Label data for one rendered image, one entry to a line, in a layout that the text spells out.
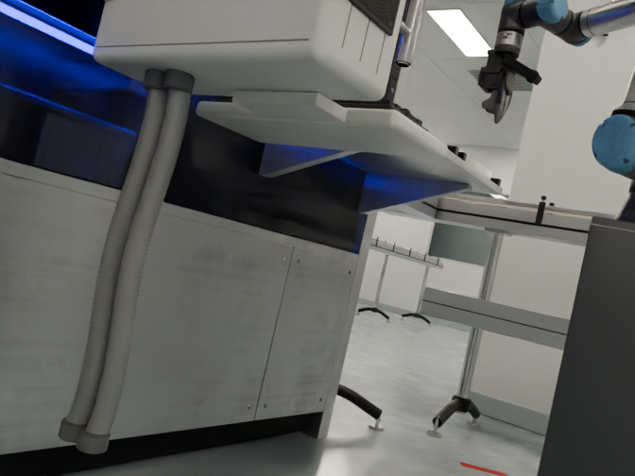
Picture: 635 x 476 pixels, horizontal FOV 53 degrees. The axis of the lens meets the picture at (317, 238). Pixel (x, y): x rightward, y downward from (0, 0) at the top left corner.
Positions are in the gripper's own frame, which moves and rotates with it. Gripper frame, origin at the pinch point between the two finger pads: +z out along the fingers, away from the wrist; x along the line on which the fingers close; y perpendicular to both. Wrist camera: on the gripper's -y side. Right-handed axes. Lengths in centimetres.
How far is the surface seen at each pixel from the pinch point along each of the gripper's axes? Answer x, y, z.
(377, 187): 0.8, 33.4, 23.9
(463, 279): -795, 304, 25
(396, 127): 86, -17, 28
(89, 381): 102, 20, 77
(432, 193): 0.8, 14.9, 23.4
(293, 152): 51, 29, 26
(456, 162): 25.8, -1.5, 19.2
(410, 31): 86, -16, 13
